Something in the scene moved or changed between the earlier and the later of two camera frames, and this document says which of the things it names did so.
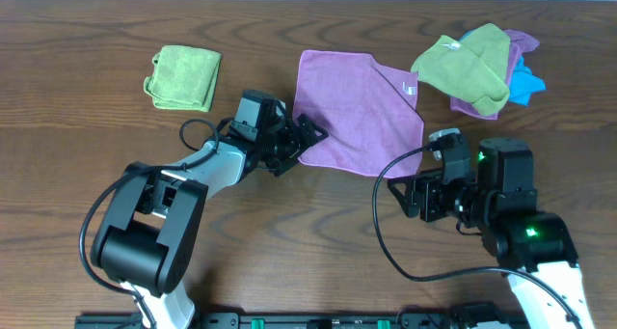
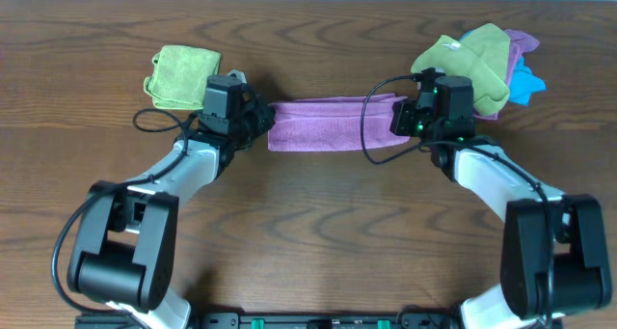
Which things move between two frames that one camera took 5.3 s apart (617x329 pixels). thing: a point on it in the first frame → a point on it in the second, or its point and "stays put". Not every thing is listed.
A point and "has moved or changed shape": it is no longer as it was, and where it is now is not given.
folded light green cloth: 183,77 stays put
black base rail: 307,320 stays put
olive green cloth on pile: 472,70 stays put
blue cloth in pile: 523,83 stays put
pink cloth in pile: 520,42 stays put
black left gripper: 290,146 → 262,118
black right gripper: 429,187 → 404,109
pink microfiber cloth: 366,108 has moved or changed shape
